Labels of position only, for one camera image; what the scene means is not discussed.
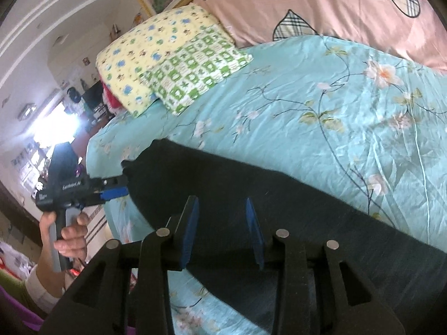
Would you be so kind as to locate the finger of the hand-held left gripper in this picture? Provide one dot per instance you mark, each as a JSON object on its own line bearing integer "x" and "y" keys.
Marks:
{"x": 115, "y": 193}
{"x": 113, "y": 181}

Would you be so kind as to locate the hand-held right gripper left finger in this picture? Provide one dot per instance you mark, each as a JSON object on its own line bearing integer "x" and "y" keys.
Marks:
{"x": 190, "y": 232}

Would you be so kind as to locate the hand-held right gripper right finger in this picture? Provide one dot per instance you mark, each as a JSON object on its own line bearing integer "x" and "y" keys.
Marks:
{"x": 254, "y": 230}

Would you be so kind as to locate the black pants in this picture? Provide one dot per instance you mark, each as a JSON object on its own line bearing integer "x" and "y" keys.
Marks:
{"x": 279, "y": 195}

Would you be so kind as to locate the person's left forearm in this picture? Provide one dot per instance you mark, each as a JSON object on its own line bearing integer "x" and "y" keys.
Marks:
{"x": 35, "y": 279}

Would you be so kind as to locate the person's left hand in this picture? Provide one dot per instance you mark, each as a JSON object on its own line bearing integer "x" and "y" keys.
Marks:
{"x": 75, "y": 239}

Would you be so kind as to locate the ceiling light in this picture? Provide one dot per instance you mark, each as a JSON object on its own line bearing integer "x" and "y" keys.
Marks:
{"x": 27, "y": 111}

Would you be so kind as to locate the red cloth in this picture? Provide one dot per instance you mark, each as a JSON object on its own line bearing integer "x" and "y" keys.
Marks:
{"x": 111, "y": 99}

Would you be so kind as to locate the black screen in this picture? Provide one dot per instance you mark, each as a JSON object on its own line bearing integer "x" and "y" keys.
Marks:
{"x": 92, "y": 96}

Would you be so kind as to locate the teal floral bed sheet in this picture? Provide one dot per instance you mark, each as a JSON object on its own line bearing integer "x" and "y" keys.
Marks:
{"x": 297, "y": 111}

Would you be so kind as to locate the yellow cartoon print pillow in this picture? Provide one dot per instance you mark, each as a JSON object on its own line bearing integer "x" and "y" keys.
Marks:
{"x": 139, "y": 52}

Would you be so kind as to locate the purple garment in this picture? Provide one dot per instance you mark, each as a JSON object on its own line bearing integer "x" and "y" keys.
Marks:
{"x": 17, "y": 307}

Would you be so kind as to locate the green checkered pillow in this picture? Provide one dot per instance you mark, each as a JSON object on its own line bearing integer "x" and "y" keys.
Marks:
{"x": 195, "y": 69}

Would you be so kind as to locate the pink quilt with plaid hearts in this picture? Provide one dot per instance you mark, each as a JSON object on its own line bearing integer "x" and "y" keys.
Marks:
{"x": 314, "y": 0}

